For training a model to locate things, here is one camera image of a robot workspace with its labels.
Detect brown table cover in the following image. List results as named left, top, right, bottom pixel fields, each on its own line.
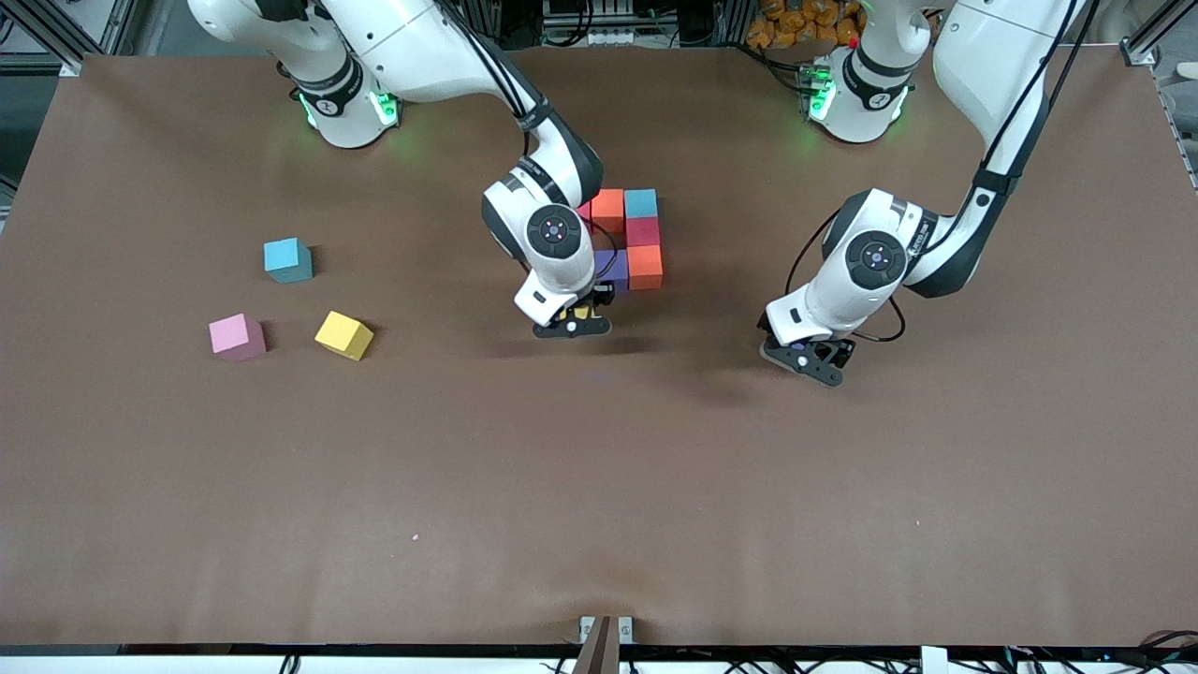
left=0, top=47, right=1198, bottom=649

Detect white electronics box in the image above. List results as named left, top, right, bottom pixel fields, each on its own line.
left=541, top=0, right=637, bottom=48

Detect orange snack bags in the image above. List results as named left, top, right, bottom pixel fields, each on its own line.
left=746, top=0, right=867, bottom=50

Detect pink foam cube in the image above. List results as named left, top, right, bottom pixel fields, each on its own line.
left=208, top=313, right=269, bottom=363

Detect wooden strip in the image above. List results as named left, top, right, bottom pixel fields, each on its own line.
left=572, top=615, right=612, bottom=674

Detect metal table edge bracket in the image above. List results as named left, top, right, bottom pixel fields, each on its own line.
left=578, top=615, right=635, bottom=647

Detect black cable bundle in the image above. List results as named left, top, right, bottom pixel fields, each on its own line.
left=1001, top=629, right=1198, bottom=674

